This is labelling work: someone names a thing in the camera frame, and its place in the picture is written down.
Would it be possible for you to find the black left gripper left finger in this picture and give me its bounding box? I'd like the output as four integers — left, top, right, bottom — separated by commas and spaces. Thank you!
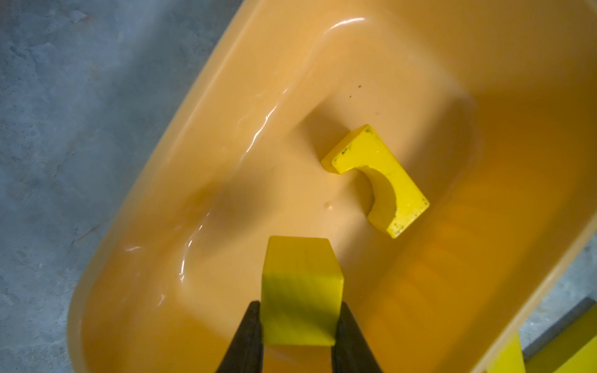
216, 301, 264, 373

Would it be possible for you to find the yellow arch block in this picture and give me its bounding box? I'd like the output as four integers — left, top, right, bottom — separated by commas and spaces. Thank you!
321, 124, 430, 239

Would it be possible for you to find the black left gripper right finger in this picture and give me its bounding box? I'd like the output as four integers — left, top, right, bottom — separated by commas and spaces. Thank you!
331, 302, 382, 373

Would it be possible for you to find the long yellow block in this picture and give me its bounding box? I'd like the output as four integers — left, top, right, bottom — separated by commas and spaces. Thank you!
485, 334, 526, 373
525, 304, 596, 373

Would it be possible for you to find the small yellow cube block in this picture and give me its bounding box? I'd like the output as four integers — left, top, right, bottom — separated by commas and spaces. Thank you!
261, 236, 345, 347

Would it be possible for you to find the orange plastic tub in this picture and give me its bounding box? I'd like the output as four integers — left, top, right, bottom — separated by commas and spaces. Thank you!
68, 1, 596, 372

